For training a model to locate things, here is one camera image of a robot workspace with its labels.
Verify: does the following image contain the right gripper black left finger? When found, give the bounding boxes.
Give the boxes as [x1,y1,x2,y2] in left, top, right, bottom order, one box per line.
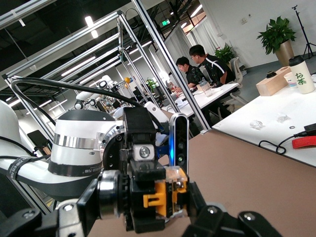
[0,177,100,237]

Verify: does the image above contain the seated person white-striped black shirt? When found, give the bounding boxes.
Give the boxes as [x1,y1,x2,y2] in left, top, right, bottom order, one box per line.
[189,44,237,124]

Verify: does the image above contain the black tripod stand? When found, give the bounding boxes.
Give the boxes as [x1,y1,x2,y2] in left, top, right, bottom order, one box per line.
[292,4,316,60]

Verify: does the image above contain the white paper cup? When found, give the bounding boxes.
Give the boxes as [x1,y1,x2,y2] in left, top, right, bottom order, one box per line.
[283,72,298,89]

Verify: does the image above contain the light wooden box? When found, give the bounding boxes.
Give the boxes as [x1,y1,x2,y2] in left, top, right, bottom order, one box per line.
[255,66,292,97]

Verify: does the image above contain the grey office chair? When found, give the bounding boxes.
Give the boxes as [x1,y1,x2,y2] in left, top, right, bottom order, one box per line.
[228,57,249,106]

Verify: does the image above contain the red strap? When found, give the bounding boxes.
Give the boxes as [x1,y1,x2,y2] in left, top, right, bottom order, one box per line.
[291,135,316,150]

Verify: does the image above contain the small leafy green plant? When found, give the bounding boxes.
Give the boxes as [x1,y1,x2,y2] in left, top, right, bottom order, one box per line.
[213,43,235,65]

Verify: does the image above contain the black cable with loop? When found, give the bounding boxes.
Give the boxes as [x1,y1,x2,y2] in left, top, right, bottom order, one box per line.
[259,132,308,155]

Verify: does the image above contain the black flat device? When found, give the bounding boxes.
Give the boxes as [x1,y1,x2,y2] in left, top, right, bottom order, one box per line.
[303,122,316,137]

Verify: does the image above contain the clear water jug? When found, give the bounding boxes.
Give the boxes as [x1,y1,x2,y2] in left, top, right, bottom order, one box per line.
[198,78,213,97]

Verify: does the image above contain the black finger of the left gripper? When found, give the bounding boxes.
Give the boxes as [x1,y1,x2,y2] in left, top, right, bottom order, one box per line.
[124,216,166,234]

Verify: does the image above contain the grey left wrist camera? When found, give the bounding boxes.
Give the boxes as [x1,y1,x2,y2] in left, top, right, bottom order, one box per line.
[169,112,190,175]

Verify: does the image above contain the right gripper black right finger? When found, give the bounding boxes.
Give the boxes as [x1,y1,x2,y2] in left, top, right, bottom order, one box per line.
[182,181,282,237]

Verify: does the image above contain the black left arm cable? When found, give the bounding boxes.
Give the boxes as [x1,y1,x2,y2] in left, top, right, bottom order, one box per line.
[10,77,158,129]

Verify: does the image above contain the white curtain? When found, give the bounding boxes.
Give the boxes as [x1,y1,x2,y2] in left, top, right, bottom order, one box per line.
[164,14,219,58]

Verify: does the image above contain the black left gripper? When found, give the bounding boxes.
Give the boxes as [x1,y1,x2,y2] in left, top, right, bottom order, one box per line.
[122,107,166,181]

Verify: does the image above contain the desk plant green leaves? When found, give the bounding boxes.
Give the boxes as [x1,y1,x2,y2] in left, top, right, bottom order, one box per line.
[145,78,158,93]

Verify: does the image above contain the seated person plain black shirt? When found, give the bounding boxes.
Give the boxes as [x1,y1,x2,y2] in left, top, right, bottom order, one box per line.
[175,56,206,90]

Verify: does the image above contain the large potted plant gold pot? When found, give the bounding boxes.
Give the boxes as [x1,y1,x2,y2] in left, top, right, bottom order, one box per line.
[256,16,297,67]

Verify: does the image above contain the white tumbler green lettering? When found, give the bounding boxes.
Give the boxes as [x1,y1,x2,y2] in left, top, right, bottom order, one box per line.
[288,55,316,95]

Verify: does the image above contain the white work table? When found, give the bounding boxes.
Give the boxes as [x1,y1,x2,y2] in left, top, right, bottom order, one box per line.
[211,74,316,168]

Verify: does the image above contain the white office desk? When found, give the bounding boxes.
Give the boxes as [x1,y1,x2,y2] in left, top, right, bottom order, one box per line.
[160,82,240,118]

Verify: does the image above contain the black printed arm strap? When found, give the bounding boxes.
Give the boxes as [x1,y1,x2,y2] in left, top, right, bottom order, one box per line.
[6,155,34,182]

